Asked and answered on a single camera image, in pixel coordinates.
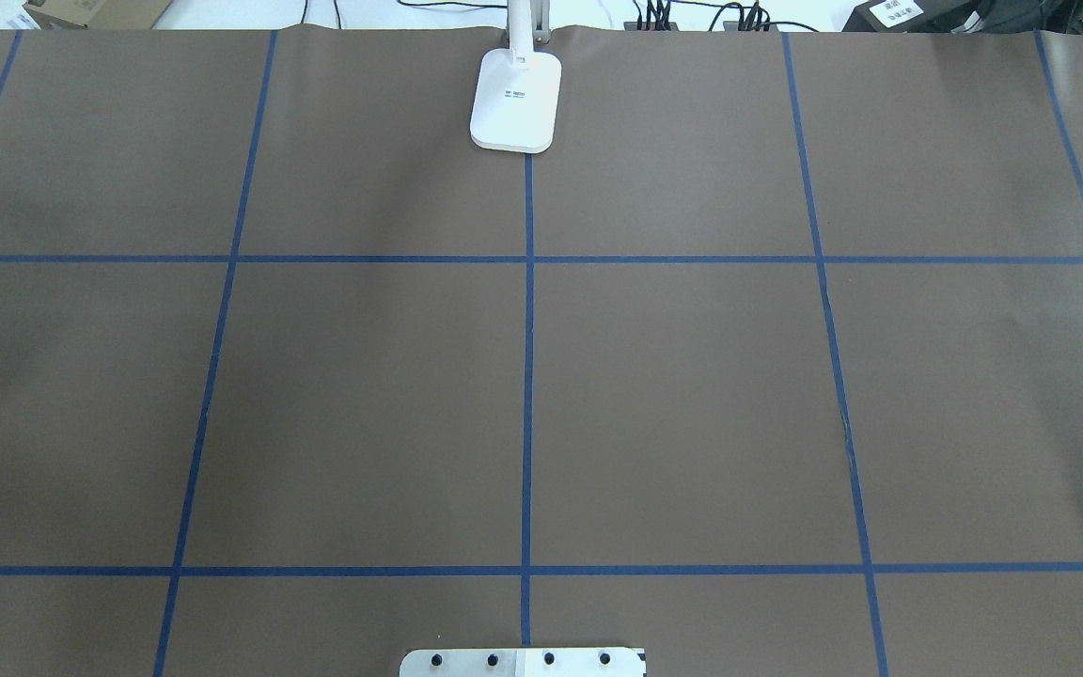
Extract black usb hub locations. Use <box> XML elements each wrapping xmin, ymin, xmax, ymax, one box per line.
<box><xmin>619</xmin><ymin>17</ymin><xmax>781</xmax><ymax>32</ymax></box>

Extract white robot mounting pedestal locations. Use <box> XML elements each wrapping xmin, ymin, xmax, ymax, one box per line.
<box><xmin>399</xmin><ymin>647</ymin><xmax>649</xmax><ymax>676</ymax></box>

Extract white desk lamp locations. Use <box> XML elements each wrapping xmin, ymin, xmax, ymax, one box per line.
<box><xmin>469</xmin><ymin>1</ymin><xmax>563</xmax><ymax>154</ymax></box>

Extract brown cardboard box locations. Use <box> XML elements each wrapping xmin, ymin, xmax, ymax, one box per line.
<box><xmin>22</xmin><ymin>0</ymin><xmax>172</xmax><ymax>30</ymax></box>

